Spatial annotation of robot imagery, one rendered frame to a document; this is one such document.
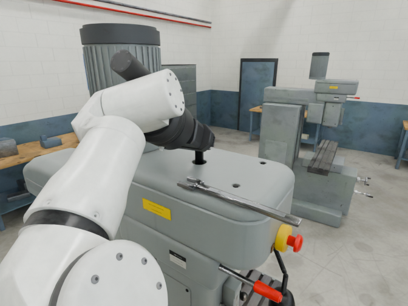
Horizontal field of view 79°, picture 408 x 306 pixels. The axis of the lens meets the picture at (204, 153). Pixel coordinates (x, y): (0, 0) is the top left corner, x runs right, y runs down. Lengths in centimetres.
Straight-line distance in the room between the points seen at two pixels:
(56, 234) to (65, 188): 4
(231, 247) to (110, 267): 36
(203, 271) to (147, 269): 43
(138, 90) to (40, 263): 22
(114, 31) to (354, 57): 657
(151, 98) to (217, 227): 29
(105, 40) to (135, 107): 34
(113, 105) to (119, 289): 24
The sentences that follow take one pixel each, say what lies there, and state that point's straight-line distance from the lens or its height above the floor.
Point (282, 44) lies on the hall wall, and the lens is 736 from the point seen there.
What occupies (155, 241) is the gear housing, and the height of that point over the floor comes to 170.
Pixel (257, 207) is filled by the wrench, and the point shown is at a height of 190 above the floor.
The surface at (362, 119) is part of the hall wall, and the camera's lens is 710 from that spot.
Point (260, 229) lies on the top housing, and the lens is 49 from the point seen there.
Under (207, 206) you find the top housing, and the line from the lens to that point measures 49.
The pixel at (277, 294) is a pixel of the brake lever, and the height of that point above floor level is 171.
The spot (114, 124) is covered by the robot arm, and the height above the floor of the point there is 207.
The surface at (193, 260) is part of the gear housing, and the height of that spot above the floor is 170.
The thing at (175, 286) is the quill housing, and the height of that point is 155.
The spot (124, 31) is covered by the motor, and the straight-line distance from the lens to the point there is 66.
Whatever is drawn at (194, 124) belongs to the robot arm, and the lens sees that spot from 48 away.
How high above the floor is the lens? 213
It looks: 21 degrees down
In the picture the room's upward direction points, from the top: straight up
